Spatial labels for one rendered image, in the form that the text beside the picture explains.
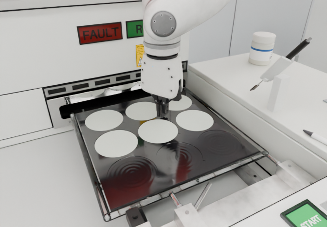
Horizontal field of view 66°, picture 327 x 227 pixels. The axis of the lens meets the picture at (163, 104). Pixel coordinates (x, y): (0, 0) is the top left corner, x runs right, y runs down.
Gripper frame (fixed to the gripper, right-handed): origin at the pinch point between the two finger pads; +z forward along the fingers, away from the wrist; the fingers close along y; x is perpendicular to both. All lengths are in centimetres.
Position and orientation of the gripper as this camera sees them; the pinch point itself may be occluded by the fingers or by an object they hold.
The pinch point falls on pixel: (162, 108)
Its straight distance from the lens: 67.4
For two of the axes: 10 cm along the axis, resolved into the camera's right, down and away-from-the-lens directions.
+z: 0.0, 8.6, 5.1
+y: 8.5, 2.7, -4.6
